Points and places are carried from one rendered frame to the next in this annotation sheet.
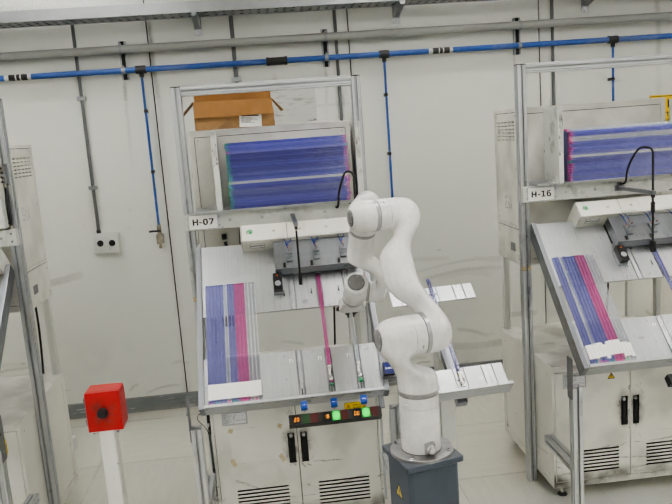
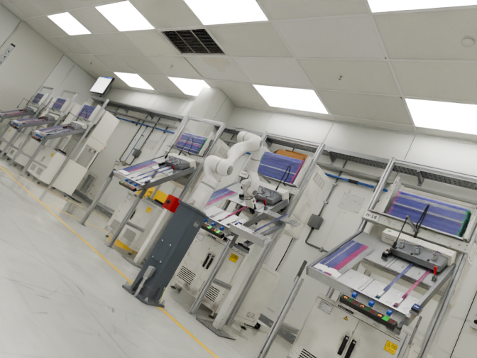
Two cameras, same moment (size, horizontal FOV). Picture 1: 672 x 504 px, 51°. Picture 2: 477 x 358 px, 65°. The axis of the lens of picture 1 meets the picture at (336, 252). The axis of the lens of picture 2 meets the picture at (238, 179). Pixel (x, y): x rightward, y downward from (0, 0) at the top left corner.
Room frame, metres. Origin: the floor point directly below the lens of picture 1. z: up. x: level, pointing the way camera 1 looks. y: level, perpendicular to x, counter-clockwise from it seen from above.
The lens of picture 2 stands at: (0.40, -2.40, 0.54)
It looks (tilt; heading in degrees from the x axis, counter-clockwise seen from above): 11 degrees up; 50
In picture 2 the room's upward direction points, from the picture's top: 29 degrees clockwise
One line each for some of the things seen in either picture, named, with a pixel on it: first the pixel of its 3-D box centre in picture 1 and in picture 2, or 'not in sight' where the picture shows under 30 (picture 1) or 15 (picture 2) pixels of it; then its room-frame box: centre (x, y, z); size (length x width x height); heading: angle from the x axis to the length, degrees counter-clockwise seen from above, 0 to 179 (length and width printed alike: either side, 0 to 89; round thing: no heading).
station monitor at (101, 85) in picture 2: not in sight; (103, 87); (2.53, 4.91, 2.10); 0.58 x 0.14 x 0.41; 95
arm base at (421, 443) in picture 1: (420, 421); (200, 197); (2.02, -0.22, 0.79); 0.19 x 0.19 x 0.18
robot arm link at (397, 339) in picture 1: (406, 355); (211, 171); (2.01, -0.18, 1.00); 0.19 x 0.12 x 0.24; 107
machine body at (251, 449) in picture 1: (296, 433); (223, 278); (3.11, 0.25, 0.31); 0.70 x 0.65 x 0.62; 95
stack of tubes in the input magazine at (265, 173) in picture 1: (288, 171); (280, 168); (2.99, 0.18, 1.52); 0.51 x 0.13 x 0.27; 95
